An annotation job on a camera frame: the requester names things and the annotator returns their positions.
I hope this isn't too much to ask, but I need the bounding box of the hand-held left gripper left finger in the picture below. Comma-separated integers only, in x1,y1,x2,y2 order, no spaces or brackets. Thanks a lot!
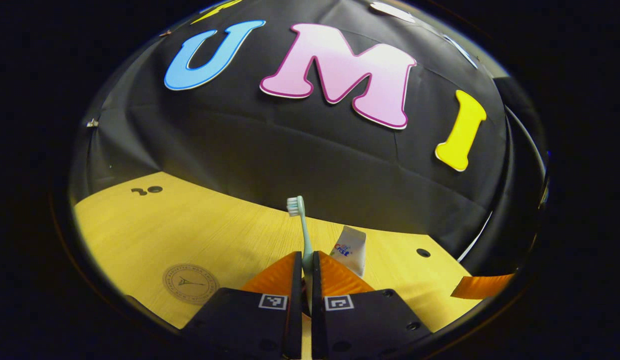
182,251,303,360

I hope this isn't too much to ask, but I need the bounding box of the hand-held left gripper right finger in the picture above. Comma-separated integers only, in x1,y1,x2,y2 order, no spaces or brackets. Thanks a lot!
311,251,433,359

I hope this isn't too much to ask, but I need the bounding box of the white toothpaste tube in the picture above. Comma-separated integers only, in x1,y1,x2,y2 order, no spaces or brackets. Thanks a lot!
330,225,367,278

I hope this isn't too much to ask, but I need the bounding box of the light green toothbrush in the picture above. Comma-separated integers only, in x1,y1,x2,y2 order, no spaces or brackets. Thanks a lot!
287,195,314,301

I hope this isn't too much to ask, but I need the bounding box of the round cork coaster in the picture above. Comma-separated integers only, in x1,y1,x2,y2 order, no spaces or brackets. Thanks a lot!
162,263,221,306

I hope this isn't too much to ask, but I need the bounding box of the wooden desktop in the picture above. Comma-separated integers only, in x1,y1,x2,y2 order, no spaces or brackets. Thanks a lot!
72,171,493,360

